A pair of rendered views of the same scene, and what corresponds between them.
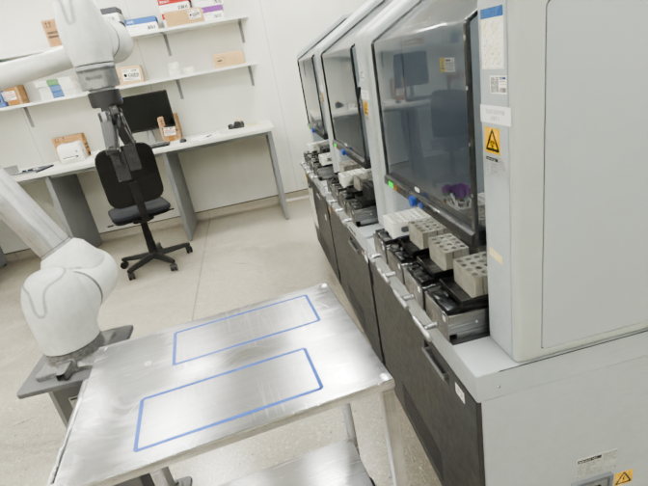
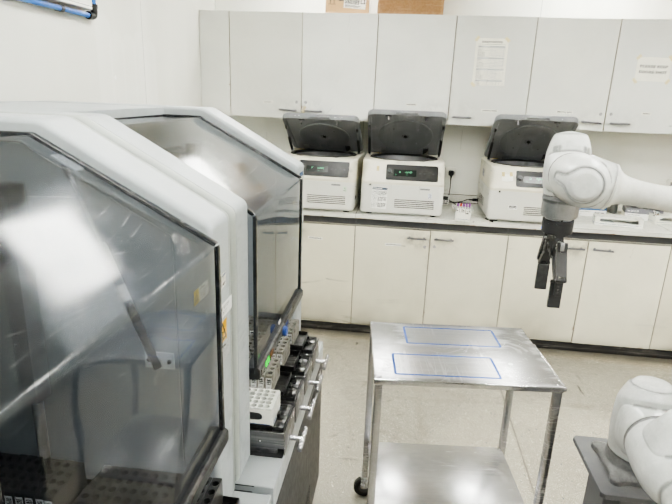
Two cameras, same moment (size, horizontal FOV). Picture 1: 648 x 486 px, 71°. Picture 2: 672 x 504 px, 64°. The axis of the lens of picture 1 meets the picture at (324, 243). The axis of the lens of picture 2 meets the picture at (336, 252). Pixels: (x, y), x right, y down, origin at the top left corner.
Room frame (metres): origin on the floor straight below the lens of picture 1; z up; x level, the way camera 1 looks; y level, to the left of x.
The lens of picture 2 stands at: (2.62, 0.23, 1.68)
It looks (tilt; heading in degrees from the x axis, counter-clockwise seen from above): 17 degrees down; 193
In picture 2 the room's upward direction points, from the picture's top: 2 degrees clockwise
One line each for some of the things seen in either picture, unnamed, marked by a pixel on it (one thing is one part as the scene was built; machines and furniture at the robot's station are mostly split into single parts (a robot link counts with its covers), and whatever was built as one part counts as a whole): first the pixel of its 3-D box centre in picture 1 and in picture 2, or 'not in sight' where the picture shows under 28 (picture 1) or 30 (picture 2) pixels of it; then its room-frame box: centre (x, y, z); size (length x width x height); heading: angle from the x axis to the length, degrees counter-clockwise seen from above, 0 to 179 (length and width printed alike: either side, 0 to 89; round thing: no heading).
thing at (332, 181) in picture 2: not in sight; (322, 158); (-1.17, -0.79, 1.22); 0.62 x 0.56 x 0.64; 5
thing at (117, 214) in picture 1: (140, 206); not in sight; (3.66, 1.43, 0.52); 0.64 x 0.60 x 1.05; 27
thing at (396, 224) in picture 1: (430, 218); (225, 404); (1.40, -0.36, 0.83); 0.30 x 0.10 x 0.06; 97
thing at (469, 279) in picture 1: (468, 279); (292, 333); (0.93, -0.32, 0.85); 0.12 x 0.02 x 0.06; 6
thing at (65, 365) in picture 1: (73, 352); (632, 454); (1.14, 0.77, 0.73); 0.22 x 0.18 x 0.06; 7
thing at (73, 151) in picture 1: (71, 151); not in sight; (4.30, 2.13, 0.99); 0.29 x 0.20 x 0.17; 15
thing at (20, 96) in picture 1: (14, 95); not in sight; (4.44, 2.49, 1.54); 0.20 x 0.14 x 0.17; 11
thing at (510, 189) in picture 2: not in sight; (527, 165); (-1.34, 0.64, 1.25); 0.62 x 0.56 x 0.69; 6
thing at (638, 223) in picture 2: not in sight; (617, 220); (-1.24, 1.24, 0.93); 0.30 x 0.10 x 0.06; 89
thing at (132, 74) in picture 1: (123, 76); not in sight; (4.55, 1.53, 1.54); 0.33 x 0.20 x 0.15; 104
